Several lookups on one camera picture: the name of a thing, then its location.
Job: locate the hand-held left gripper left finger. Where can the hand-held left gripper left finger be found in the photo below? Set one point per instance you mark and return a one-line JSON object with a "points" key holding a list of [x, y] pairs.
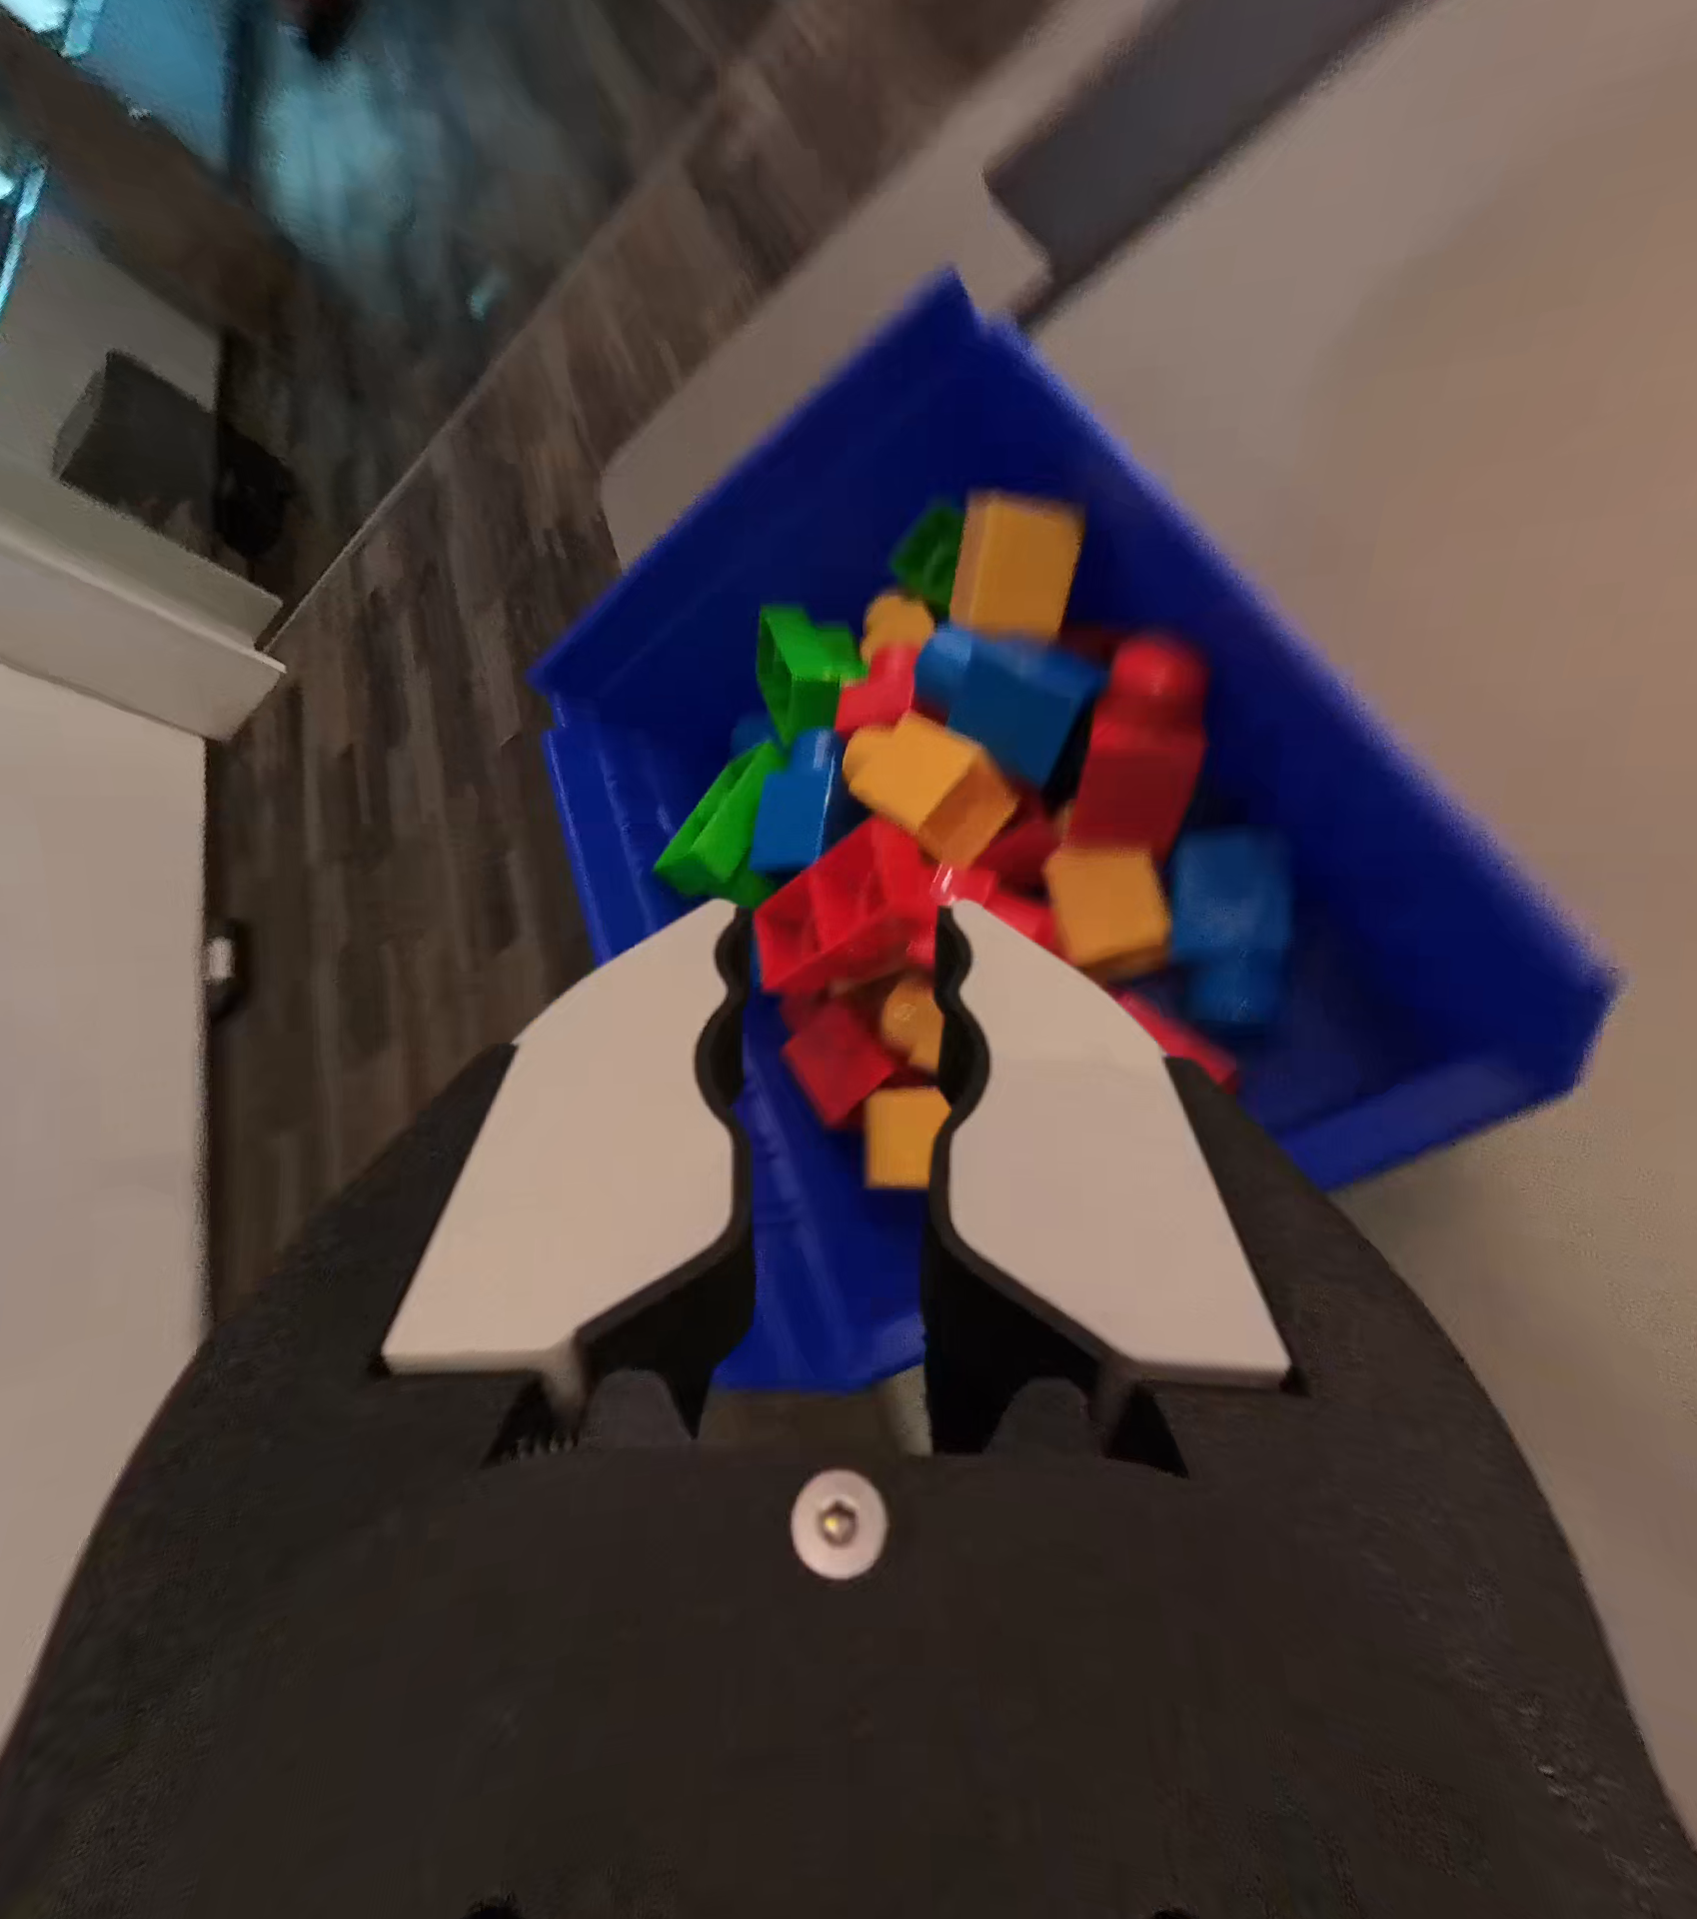
{"points": [[564, 1185]]}

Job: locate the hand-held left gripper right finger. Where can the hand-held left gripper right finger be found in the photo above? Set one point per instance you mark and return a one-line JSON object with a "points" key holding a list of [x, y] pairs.
{"points": [[1088, 1201]]}

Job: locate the red two-stud toy brick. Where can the red two-stud toy brick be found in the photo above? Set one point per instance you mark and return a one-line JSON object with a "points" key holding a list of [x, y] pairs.
{"points": [[834, 915]]}

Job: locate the blue plastic bin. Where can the blue plastic bin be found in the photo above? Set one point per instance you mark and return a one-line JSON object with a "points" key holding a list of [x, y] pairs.
{"points": [[1387, 841]]}

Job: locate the pile of colourful toy blocks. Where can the pile of colourful toy blocks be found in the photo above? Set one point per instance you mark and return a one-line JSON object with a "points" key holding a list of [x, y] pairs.
{"points": [[1014, 563]]}

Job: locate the grey desk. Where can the grey desk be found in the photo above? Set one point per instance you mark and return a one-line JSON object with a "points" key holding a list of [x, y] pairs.
{"points": [[1537, 601]]}

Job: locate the white cabinet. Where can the white cabinet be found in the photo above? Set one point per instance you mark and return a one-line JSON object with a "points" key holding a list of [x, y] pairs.
{"points": [[38, 1051]]}

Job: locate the dark box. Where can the dark box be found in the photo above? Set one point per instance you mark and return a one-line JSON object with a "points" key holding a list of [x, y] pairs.
{"points": [[144, 443]]}

